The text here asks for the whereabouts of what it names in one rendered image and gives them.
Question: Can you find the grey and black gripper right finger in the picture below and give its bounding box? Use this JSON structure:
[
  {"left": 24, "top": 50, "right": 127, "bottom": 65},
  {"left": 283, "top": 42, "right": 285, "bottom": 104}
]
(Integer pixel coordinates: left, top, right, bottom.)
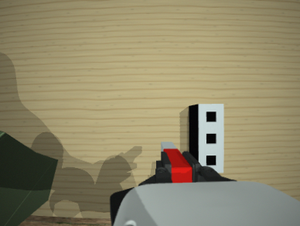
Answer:
[{"left": 182, "top": 151, "right": 236, "bottom": 183}]

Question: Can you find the red square pin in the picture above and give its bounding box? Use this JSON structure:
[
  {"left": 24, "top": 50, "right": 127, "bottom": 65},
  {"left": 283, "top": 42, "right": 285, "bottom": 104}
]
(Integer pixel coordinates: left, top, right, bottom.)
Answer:
[{"left": 161, "top": 142, "right": 193, "bottom": 183}]

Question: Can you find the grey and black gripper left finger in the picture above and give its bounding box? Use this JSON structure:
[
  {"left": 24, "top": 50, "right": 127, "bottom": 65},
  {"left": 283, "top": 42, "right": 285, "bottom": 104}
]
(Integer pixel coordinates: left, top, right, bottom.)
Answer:
[{"left": 110, "top": 152, "right": 172, "bottom": 226}]

